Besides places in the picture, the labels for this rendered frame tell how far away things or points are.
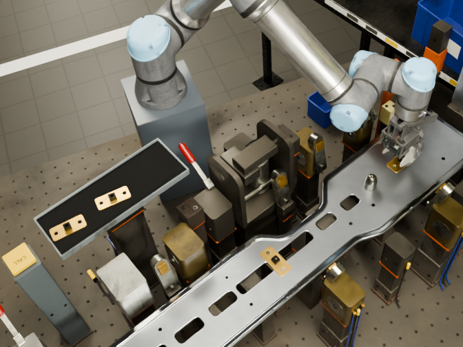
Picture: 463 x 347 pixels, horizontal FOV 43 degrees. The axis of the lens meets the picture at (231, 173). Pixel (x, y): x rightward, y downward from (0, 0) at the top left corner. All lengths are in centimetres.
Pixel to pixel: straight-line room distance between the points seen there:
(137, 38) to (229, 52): 191
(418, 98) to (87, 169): 120
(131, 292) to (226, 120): 97
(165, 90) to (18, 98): 196
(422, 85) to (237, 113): 95
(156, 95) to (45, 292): 60
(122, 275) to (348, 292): 53
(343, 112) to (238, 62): 212
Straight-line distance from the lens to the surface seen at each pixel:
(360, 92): 135
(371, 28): 203
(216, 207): 149
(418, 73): 139
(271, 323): 163
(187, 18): 161
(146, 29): 159
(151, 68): 160
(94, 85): 344
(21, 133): 334
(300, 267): 149
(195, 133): 176
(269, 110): 219
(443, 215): 156
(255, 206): 162
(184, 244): 145
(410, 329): 179
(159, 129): 170
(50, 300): 158
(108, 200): 146
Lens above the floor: 233
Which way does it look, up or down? 54 degrees down
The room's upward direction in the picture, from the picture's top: 7 degrees counter-clockwise
